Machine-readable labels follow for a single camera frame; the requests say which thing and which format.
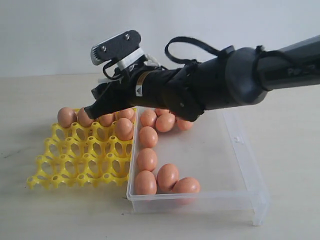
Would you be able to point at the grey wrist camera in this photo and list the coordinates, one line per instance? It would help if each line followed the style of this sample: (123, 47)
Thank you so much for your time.
(122, 50)

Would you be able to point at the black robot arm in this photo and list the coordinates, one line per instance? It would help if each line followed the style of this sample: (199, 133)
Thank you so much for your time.
(233, 78)

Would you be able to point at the brown egg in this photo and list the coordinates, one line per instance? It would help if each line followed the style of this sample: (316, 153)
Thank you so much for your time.
(145, 183)
(128, 113)
(147, 160)
(148, 137)
(183, 125)
(165, 122)
(167, 177)
(160, 111)
(124, 129)
(83, 118)
(106, 120)
(66, 116)
(148, 118)
(187, 185)

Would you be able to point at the clear plastic bin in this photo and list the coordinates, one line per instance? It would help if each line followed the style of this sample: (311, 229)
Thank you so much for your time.
(216, 152)

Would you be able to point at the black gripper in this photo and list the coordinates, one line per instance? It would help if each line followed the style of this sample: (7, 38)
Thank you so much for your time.
(154, 88)

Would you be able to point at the yellow plastic egg tray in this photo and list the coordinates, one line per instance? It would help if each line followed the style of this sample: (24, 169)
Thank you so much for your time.
(78, 155)

